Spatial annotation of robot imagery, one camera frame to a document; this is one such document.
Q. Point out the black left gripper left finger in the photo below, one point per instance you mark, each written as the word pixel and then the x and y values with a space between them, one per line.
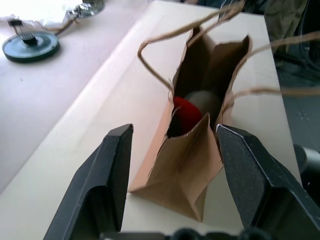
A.
pixel 100 180

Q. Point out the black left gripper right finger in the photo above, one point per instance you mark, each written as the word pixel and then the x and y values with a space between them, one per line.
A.
pixel 262 185

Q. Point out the gray round object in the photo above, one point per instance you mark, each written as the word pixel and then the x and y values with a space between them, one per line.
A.
pixel 202 100

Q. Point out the red chili plush toy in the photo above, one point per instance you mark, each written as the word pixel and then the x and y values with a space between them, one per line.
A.
pixel 187 110

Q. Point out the white plastic bag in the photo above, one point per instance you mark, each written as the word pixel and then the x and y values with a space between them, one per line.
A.
pixel 50 17

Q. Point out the dark green kettle base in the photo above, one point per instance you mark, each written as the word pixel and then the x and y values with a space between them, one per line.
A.
pixel 40 47

